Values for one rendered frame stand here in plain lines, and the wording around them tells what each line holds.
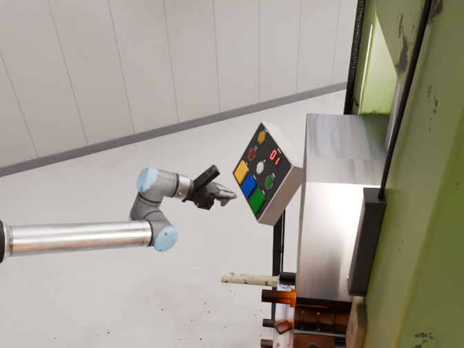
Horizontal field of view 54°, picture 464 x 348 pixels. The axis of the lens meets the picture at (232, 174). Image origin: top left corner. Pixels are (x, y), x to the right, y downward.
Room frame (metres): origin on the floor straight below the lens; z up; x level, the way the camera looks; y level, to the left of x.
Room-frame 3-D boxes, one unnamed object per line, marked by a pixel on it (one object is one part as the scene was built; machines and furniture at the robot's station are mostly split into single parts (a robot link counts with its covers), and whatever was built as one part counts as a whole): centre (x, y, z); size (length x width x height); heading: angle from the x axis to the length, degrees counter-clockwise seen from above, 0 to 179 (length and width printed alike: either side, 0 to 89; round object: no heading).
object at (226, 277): (1.28, -0.15, 0.62); 0.44 x 0.05 x 0.05; 81
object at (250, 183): (1.46, -0.07, 1.01); 0.07 x 0.05 x 0.07; 16
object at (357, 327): (0.59, -0.26, 1.27); 0.09 x 0.02 x 0.17; 171
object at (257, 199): (1.36, -0.10, 1.01); 0.07 x 0.05 x 0.07; 16
